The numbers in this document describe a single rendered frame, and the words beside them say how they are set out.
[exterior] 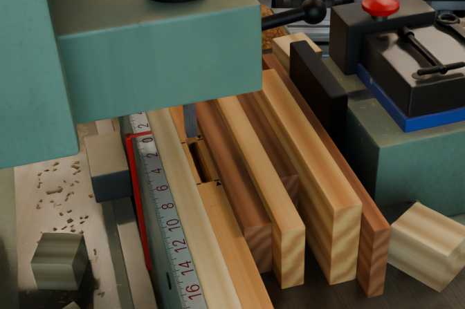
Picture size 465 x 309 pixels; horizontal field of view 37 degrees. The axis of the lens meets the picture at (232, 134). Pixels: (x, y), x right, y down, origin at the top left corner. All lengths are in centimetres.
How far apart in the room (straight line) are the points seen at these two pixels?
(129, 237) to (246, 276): 24
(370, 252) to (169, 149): 18
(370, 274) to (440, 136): 13
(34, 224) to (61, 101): 31
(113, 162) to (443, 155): 32
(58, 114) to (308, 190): 18
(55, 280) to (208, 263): 23
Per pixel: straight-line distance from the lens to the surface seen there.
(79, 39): 46
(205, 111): 58
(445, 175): 57
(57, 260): 64
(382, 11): 58
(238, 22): 47
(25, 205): 75
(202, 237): 46
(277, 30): 78
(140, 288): 62
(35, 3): 41
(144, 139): 54
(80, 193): 75
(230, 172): 52
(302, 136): 51
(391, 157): 53
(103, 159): 71
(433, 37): 59
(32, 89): 43
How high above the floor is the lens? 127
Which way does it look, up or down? 36 degrees down
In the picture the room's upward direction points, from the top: 3 degrees counter-clockwise
